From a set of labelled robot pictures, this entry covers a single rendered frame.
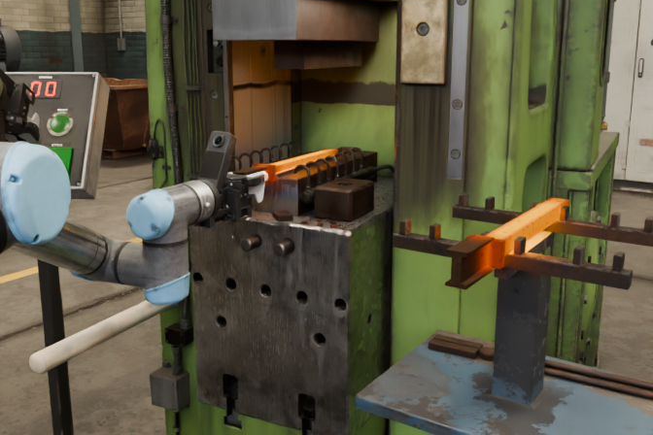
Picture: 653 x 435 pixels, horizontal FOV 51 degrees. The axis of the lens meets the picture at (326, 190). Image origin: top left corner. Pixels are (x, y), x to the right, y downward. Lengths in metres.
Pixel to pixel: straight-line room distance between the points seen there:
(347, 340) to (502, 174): 0.45
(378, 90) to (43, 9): 9.17
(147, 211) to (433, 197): 0.60
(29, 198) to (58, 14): 10.09
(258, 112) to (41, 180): 0.97
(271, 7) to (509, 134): 0.53
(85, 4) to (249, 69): 9.53
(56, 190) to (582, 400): 0.79
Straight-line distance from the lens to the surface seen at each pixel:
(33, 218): 0.82
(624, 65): 6.48
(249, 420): 1.58
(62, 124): 1.61
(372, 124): 1.82
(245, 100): 1.68
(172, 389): 1.89
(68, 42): 10.94
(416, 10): 1.39
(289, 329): 1.42
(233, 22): 1.44
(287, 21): 1.37
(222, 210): 1.27
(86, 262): 1.18
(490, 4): 1.37
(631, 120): 6.49
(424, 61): 1.38
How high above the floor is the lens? 1.26
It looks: 12 degrees down
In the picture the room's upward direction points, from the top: straight up
